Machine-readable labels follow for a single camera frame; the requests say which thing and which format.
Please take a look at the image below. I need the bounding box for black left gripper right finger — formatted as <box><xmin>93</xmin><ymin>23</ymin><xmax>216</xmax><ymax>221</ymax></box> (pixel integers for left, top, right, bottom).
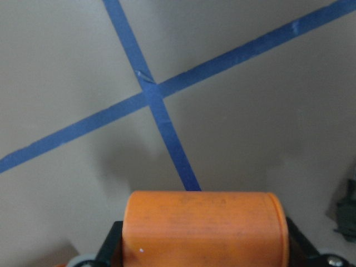
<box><xmin>286</xmin><ymin>217</ymin><xmax>325</xmax><ymax>267</ymax></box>

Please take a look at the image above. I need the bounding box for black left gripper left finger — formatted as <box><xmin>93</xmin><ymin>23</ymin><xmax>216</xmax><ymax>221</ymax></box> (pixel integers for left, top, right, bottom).
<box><xmin>94</xmin><ymin>221</ymin><xmax>123</xmax><ymax>266</ymax></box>

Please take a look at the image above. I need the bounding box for plain orange cylinder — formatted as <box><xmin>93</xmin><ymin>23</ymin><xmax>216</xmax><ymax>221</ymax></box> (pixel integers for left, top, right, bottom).
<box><xmin>122</xmin><ymin>191</ymin><xmax>289</xmax><ymax>266</ymax></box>

